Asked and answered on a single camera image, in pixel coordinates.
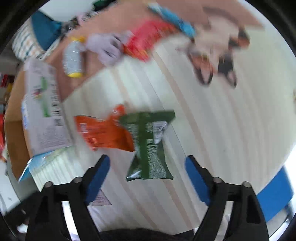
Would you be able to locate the open cardboard box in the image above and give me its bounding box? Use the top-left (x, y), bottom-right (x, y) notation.
top-left (4, 58), bottom-right (75, 182)

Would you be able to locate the plaid and blue bedding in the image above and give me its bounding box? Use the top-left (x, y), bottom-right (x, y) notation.
top-left (11, 11), bottom-right (62, 62)

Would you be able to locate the blue chair seat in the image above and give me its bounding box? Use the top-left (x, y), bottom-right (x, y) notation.
top-left (257, 167), bottom-right (293, 222)

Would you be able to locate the green snack bag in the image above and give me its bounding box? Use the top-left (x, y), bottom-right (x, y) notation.
top-left (119, 110), bottom-right (175, 181)

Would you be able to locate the orange snack bag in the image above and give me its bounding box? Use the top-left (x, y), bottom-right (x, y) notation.
top-left (74, 104), bottom-right (134, 152)

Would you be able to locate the long blue stick packet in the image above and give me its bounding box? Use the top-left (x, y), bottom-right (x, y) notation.
top-left (147, 2), bottom-right (196, 38)

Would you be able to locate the red snack packet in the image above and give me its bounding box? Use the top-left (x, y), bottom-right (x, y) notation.
top-left (123, 19), bottom-right (179, 61)

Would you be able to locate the silver yellow snack bag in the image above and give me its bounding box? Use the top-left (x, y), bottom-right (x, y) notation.
top-left (62, 36), bottom-right (85, 78)

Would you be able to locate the purple sock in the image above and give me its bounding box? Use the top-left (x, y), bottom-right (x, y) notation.
top-left (85, 31), bottom-right (132, 66)

